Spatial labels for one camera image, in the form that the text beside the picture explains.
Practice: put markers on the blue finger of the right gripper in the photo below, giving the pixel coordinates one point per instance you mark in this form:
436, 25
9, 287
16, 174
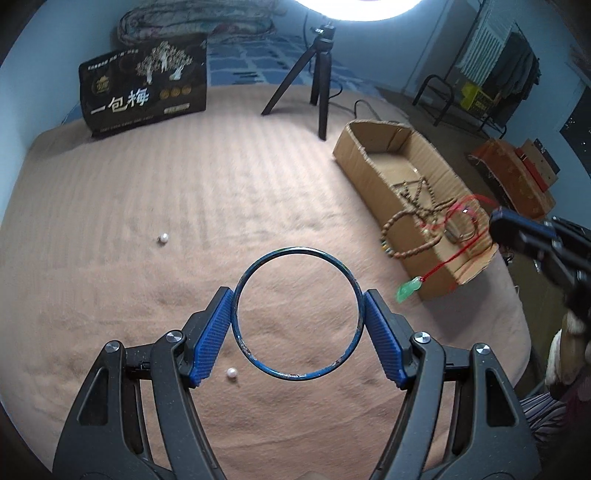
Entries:
512, 231

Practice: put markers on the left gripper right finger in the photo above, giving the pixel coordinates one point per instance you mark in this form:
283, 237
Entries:
391, 336

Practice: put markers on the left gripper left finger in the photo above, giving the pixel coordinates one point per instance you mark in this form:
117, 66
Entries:
204, 334

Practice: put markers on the red strap wristwatch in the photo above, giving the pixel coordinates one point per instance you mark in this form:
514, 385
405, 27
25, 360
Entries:
461, 226

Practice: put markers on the red string jade pendant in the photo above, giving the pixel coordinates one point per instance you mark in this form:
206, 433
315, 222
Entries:
436, 266

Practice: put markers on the blue bangle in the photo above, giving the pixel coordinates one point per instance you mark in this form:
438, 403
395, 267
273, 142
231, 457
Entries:
297, 314

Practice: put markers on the orange red box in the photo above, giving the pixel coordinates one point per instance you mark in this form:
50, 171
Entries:
508, 177

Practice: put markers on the cardboard box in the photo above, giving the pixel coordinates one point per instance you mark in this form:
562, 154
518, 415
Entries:
392, 165

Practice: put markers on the yellow box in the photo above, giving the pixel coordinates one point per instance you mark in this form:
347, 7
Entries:
474, 100

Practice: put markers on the hanging clothes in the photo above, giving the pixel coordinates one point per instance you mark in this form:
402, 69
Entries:
500, 60

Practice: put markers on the blue checkered bed sheet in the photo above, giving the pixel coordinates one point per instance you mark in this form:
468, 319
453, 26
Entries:
268, 60

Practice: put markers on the folded quilt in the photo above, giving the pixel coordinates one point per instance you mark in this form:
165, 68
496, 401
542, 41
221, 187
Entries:
220, 21

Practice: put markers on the ring light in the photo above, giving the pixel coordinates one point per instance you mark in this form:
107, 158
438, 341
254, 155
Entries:
359, 10

